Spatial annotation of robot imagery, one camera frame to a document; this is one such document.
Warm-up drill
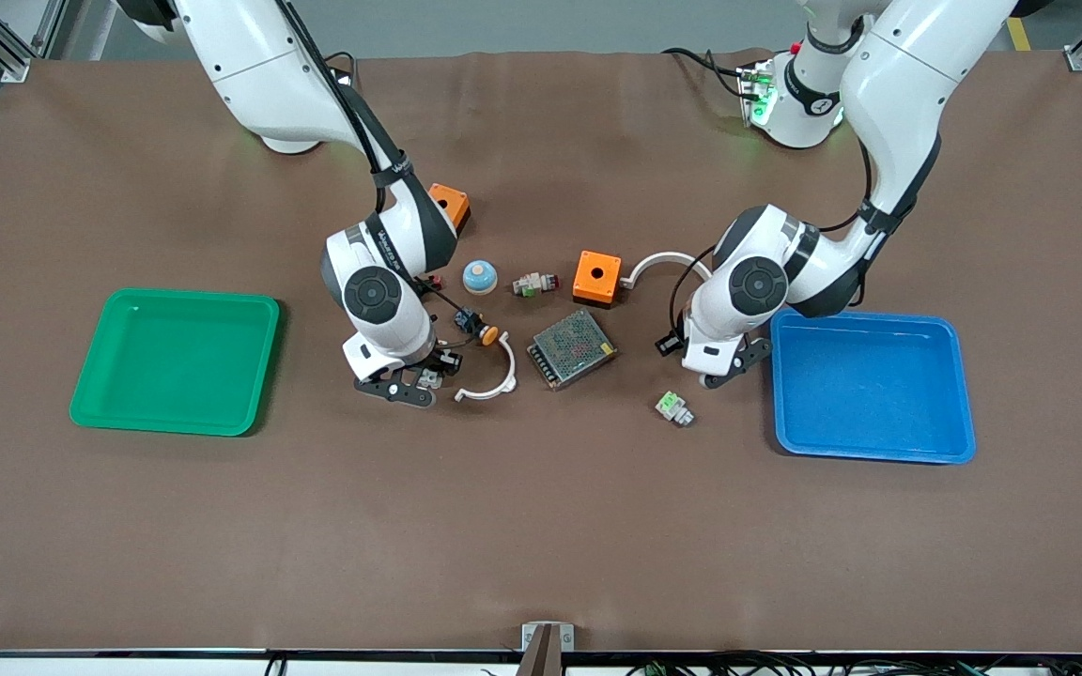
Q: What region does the metal mesh power supply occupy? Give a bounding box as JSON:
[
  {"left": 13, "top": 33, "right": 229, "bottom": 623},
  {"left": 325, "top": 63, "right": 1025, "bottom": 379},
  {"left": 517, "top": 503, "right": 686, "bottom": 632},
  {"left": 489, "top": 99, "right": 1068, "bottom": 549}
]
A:
[{"left": 527, "top": 310, "right": 619, "bottom": 392}]

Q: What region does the grey metal edge bracket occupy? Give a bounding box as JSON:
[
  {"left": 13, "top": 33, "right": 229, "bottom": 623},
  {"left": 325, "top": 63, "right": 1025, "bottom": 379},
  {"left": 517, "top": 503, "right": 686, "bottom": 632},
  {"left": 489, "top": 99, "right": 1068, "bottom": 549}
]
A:
[{"left": 521, "top": 622, "right": 575, "bottom": 676}]

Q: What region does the large white curved bracket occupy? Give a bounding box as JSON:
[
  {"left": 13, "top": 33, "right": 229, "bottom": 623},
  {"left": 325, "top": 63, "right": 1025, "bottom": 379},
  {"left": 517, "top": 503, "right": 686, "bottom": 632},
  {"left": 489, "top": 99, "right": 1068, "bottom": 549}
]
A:
[{"left": 619, "top": 252, "right": 713, "bottom": 292}]

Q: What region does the green white terminal block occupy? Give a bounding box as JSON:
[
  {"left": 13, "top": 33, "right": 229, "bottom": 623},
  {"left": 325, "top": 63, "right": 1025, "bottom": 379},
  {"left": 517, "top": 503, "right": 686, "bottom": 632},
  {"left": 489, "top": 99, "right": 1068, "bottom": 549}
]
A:
[{"left": 655, "top": 391, "right": 696, "bottom": 428}]

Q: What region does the black base power cable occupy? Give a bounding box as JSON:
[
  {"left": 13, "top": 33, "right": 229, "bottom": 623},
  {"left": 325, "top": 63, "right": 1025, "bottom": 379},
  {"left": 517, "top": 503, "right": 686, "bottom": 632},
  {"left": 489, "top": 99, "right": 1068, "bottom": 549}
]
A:
[{"left": 661, "top": 47, "right": 758, "bottom": 100}]

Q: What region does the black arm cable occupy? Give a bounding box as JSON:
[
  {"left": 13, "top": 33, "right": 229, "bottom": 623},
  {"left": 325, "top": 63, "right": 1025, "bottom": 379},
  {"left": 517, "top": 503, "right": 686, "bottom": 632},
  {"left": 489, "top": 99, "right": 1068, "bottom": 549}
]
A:
[
  {"left": 669, "top": 141, "right": 880, "bottom": 341},
  {"left": 273, "top": 0, "right": 415, "bottom": 217}
]

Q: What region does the black cable bundle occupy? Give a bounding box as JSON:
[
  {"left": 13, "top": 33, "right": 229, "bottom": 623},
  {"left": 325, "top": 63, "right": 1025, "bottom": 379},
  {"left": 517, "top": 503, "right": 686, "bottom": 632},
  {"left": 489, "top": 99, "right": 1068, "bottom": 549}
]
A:
[{"left": 626, "top": 648, "right": 1082, "bottom": 676}]

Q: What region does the green plastic tray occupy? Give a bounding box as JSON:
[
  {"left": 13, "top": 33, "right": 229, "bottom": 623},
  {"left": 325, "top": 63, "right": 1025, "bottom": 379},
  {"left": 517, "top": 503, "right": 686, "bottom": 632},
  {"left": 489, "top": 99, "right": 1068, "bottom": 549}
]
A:
[{"left": 69, "top": 287, "right": 281, "bottom": 438}]

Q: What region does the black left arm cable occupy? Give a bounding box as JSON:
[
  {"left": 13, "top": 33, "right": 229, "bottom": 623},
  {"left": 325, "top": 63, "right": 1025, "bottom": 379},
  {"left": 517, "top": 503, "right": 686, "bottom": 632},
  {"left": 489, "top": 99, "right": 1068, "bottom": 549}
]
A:
[{"left": 669, "top": 141, "right": 880, "bottom": 341}]

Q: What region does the blue plastic tray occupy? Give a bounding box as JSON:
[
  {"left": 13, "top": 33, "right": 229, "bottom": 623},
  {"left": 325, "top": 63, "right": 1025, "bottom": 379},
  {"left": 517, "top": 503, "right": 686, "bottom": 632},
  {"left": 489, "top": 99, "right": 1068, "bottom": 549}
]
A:
[{"left": 769, "top": 307, "right": 977, "bottom": 466}]

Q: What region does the orange knob selector switch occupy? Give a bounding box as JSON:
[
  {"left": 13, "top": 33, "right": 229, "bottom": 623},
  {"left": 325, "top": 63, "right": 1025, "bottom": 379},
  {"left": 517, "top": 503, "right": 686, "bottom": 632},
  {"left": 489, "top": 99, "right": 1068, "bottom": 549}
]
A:
[{"left": 454, "top": 307, "right": 501, "bottom": 346}]

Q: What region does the small white curved bracket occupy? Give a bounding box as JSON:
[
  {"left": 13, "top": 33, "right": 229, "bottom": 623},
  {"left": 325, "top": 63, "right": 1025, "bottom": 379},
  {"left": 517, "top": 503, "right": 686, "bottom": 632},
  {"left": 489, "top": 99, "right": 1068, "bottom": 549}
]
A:
[{"left": 454, "top": 336, "right": 518, "bottom": 403}]

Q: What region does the orange black button box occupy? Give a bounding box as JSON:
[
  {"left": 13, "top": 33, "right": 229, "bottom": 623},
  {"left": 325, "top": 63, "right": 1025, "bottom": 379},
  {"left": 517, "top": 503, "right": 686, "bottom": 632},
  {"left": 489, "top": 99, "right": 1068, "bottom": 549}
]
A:
[
  {"left": 428, "top": 182, "right": 472, "bottom": 236},
  {"left": 571, "top": 250, "right": 624, "bottom": 309}
]

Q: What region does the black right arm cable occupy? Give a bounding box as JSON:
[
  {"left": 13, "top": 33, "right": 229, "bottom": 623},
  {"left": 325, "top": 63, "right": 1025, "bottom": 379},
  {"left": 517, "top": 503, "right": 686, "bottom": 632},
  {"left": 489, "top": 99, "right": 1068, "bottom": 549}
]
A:
[{"left": 273, "top": 0, "right": 415, "bottom": 217}]

